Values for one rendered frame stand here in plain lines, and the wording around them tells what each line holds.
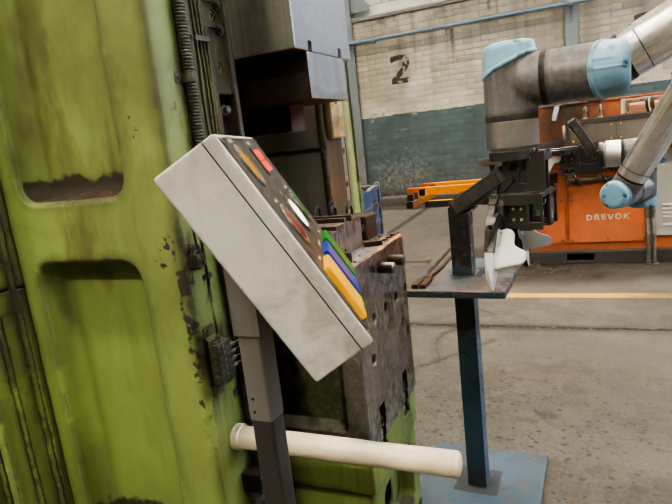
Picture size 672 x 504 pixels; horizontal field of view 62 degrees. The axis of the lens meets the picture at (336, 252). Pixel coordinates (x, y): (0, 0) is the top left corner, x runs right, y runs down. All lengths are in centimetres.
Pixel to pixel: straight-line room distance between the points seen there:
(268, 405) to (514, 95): 56
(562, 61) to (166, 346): 82
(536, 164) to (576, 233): 399
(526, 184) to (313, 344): 42
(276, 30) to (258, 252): 68
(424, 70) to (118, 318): 812
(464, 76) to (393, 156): 161
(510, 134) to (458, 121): 808
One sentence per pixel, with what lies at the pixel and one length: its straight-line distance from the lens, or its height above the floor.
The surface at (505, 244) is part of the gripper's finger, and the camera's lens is 86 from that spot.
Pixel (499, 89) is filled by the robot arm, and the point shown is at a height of 122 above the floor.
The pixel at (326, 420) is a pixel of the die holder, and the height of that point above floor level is 53.
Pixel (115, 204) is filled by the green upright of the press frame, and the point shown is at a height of 111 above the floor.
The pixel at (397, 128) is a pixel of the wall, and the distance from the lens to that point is 915.
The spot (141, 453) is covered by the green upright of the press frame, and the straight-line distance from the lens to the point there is 137.
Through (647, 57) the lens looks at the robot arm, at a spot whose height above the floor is 124.
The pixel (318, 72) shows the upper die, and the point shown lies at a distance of 125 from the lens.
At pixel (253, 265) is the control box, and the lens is 60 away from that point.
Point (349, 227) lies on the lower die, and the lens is 133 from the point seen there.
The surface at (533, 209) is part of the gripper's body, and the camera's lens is 86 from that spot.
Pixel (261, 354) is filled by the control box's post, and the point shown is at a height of 90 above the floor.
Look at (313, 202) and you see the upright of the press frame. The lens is 161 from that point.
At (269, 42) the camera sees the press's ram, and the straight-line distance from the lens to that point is 120.
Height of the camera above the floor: 118
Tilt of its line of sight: 11 degrees down
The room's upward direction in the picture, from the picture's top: 7 degrees counter-clockwise
